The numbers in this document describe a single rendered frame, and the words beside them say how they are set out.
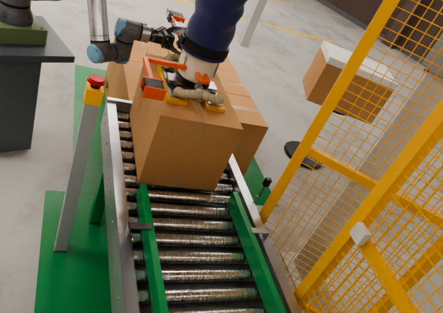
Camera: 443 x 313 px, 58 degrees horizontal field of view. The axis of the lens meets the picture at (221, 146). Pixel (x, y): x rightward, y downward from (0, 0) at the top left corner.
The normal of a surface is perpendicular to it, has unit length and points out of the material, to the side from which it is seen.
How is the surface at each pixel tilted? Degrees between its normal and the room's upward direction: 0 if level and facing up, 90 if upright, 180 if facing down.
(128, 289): 0
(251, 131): 90
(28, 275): 0
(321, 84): 90
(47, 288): 0
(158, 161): 90
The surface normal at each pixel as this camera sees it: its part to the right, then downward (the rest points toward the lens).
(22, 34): 0.59, 0.62
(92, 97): 0.25, 0.62
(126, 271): 0.35, -0.77
